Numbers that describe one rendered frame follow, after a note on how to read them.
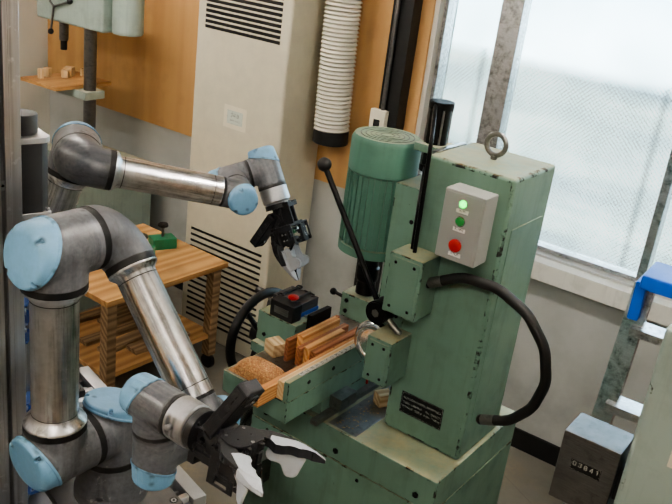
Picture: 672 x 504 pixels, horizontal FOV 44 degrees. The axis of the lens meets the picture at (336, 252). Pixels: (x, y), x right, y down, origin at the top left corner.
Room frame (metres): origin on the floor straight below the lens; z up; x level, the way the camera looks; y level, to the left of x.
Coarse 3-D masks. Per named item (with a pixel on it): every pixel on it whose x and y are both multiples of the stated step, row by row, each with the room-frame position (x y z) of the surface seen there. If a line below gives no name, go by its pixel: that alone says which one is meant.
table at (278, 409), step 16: (352, 320) 2.22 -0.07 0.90; (288, 368) 1.90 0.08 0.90; (352, 368) 1.96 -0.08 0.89; (224, 384) 1.84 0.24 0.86; (320, 384) 1.84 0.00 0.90; (336, 384) 1.90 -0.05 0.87; (272, 400) 1.76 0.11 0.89; (304, 400) 1.79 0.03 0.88; (320, 400) 1.85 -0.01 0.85; (272, 416) 1.75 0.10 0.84; (288, 416) 1.74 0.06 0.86
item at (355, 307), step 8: (352, 288) 2.07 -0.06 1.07; (344, 296) 2.04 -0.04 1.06; (352, 296) 2.02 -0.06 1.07; (360, 296) 2.02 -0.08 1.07; (368, 296) 2.03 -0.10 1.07; (344, 304) 2.04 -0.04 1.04; (352, 304) 2.02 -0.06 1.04; (360, 304) 2.01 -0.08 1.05; (344, 312) 2.03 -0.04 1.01; (352, 312) 2.02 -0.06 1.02; (360, 312) 2.01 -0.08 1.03; (360, 320) 2.00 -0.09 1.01
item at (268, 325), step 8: (264, 312) 2.08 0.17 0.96; (264, 320) 2.08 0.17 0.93; (272, 320) 2.06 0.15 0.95; (280, 320) 2.05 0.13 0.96; (304, 320) 2.06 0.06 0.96; (264, 328) 2.08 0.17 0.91; (272, 328) 2.06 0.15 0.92; (280, 328) 2.05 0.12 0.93; (288, 328) 2.03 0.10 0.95; (296, 328) 2.02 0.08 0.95; (304, 328) 2.05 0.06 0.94; (256, 336) 2.09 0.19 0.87; (264, 336) 2.07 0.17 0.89; (272, 336) 2.06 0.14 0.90; (280, 336) 2.04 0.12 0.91; (288, 336) 2.03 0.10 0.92
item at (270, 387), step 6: (342, 342) 2.00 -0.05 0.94; (324, 354) 1.92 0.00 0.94; (312, 360) 1.88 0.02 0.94; (300, 366) 1.84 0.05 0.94; (288, 372) 1.81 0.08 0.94; (276, 378) 1.77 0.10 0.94; (264, 384) 1.74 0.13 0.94; (270, 384) 1.74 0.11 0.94; (276, 384) 1.75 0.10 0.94; (270, 390) 1.73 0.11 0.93; (276, 390) 1.75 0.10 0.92; (264, 396) 1.71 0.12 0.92; (270, 396) 1.73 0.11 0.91; (258, 402) 1.70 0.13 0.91; (264, 402) 1.72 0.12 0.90
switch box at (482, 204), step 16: (448, 192) 1.75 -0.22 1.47; (464, 192) 1.73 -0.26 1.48; (480, 192) 1.74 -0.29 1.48; (448, 208) 1.74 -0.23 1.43; (480, 208) 1.70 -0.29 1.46; (448, 224) 1.74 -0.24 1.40; (480, 224) 1.70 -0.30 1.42; (448, 240) 1.73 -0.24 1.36; (464, 240) 1.71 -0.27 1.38; (480, 240) 1.70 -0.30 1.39; (448, 256) 1.73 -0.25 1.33; (464, 256) 1.71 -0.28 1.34; (480, 256) 1.72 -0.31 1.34
